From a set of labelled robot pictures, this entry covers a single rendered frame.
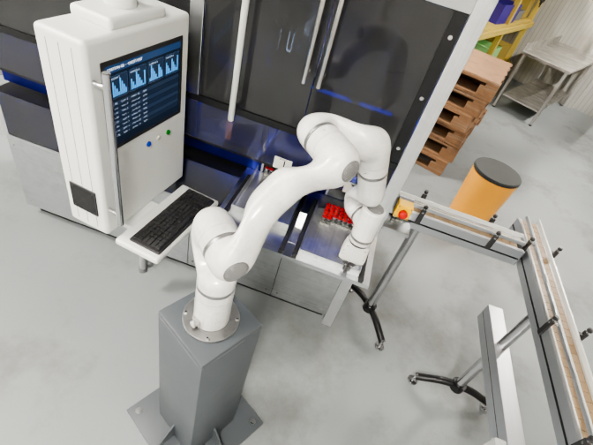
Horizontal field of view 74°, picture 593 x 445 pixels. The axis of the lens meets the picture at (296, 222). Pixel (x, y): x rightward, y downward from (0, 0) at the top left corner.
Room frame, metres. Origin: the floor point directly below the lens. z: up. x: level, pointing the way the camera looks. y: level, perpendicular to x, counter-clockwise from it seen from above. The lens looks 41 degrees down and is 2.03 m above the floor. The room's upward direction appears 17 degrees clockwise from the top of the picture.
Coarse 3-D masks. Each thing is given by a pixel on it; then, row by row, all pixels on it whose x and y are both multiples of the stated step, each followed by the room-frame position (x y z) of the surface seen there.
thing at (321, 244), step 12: (312, 216) 1.34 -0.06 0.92; (312, 228) 1.30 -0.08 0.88; (324, 228) 1.33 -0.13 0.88; (336, 228) 1.35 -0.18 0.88; (312, 240) 1.23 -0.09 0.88; (324, 240) 1.25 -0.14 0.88; (336, 240) 1.27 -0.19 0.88; (300, 252) 1.12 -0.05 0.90; (312, 252) 1.16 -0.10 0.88; (324, 252) 1.18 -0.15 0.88; (336, 252) 1.20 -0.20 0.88; (324, 264) 1.11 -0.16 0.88; (336, 264) 1.11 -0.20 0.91
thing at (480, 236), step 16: (400, 192) 1.66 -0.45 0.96; (416, 208) 1.62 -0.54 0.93; (432, 208) 1.66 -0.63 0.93; (448, 208) 1.65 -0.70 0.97; (416, 224) 1.57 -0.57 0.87; (432, 224) 1.56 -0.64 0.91; (448, 224) 1.57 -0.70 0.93; (464, 224) 1.58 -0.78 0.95; (480, 224) 1.65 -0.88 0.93; (496, 224) 1.64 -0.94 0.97; (448, 240) 1.56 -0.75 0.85; (464, 240) 1.55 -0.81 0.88; (480, 240) 1.55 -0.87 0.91; (496, 240) 1.53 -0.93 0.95; (512, 240) 1.56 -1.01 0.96; (496, 256) 1.54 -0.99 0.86; (512, 256) 1.53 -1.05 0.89
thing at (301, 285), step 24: (24, 144) 1.61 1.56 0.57; (24, 168) 1.61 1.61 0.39; (48, 168) 1.60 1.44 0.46; (24, 192) 1.61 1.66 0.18; (48, 192) 1.60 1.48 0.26; (168, 192) 1.55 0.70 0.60; (72, 216) 1.59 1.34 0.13; (192, 264) 1.54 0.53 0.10; (264, 264) 1.51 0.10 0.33; (288, 264) 1.50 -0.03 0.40; (264, 288) 1.50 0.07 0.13; (288, 288) 1.49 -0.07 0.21; (312, 288) 1.48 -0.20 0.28; (336, 288) 1.48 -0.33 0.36
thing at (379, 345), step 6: (354, 288) 1.76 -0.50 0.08; (360, 294) 1.70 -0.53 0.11; (366, 300) 1.64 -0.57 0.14; (366, 306) 1.60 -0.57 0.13; (366, 312) 1.59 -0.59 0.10; (372, 312) 1.58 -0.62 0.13; (372, 318) 1.55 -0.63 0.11; (378, 318) 1.55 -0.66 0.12; (378, 324) 1.51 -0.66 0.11; (378, 330) 1.48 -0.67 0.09; (378, 336) 1.46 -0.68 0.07; (378, 342) 1.46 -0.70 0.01; (378, 348) 1.42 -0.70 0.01
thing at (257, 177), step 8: (256, 168) 1.56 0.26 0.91; (256, 176) 1.55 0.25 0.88; (264, 176) 1.57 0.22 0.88; (248, 184) 1.46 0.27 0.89; (256, 184) 1.49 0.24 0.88; (240, 192) 1.35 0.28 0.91; (248, 192) 1.41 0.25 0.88; (240, 200) 1.33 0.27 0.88; (232, 208) 1.26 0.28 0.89; (240, 208) 1.25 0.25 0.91; (288, 216) 1.33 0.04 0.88; (280, 224) 1.24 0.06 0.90; (288, 224) 1.24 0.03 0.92
